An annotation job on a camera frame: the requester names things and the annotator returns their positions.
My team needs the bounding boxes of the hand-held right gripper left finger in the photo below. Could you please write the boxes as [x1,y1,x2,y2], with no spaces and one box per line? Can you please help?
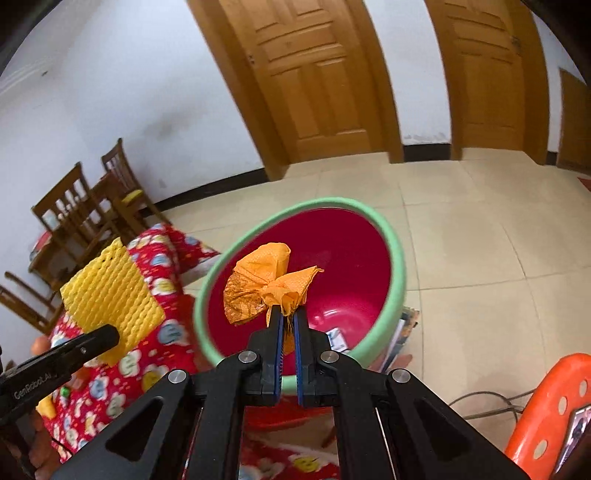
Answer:
[51,307,284,480]

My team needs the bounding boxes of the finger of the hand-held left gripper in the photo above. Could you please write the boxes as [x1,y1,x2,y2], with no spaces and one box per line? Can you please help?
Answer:
[30,324,120,370]

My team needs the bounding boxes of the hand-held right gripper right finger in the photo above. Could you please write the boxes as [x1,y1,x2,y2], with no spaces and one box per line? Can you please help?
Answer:
[293,307,532,480]

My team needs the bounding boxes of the yellow foam fruit net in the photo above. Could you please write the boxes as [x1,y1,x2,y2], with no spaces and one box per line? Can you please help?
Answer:
[60,237,166,365]

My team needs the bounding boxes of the orange wrapper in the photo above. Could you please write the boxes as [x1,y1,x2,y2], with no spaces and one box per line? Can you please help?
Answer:
[223,243,324,356]

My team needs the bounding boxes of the red basin with green rim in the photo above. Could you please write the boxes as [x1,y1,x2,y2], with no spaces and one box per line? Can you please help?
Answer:
[194,198,407,395]

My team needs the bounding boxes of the small white packet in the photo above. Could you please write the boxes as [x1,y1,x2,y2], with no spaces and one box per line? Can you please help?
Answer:
[325,329,350,354]

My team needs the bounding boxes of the wooden dining chair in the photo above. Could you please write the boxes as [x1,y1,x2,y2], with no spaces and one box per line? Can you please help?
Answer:
[0,271,64,337]
[31,162,123,278]

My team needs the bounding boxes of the red smiley-flower printed tablecloth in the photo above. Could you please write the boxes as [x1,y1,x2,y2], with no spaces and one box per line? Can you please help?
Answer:
[30,224,342,480]

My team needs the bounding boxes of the wooden dining table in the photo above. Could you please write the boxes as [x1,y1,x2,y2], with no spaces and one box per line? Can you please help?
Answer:
[28,170,141,287]

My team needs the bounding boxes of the wooden chair with yellow cushion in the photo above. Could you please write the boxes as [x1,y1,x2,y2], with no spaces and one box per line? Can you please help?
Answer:
[100,137,172,228]

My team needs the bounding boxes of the orange plastic stool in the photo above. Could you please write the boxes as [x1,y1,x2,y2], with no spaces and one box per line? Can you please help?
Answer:
[504,353,591,480]

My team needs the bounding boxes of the wooden panel door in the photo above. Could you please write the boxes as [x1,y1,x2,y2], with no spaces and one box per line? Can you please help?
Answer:
[556,68,591,175]
[424,0,551,165]
[187,0,404,182]

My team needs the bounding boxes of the smartphone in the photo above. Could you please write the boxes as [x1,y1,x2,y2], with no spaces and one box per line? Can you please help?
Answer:
[554,402,591,476]

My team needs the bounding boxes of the grey floor cable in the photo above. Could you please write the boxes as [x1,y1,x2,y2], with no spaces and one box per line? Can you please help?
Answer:
[447,387,537,422]

